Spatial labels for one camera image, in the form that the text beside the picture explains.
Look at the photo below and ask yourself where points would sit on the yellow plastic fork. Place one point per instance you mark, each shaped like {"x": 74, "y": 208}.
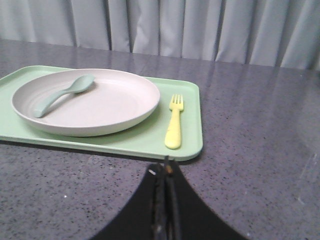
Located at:
{"x": 173, "y": 137}

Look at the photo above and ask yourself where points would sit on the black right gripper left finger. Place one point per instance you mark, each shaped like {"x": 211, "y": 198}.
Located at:
{"x": 142, "y": 216}

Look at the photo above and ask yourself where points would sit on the pale green plastic spoon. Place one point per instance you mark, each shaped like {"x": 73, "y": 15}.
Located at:
{"x": 80, "y": 85}

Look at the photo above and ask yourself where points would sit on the light green serving tray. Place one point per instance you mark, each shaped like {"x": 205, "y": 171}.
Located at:
{"x": 146, "y": 139}

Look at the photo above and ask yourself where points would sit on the round beige plate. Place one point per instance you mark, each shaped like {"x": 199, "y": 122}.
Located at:
{"x": 116, "y": 101}

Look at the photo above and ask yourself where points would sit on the white pleated curtain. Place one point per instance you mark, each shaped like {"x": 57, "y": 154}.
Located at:
{"x": 277, "y": 33}

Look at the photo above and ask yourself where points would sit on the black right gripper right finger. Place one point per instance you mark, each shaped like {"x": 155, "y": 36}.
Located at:
{"x": 189, "y": 218}

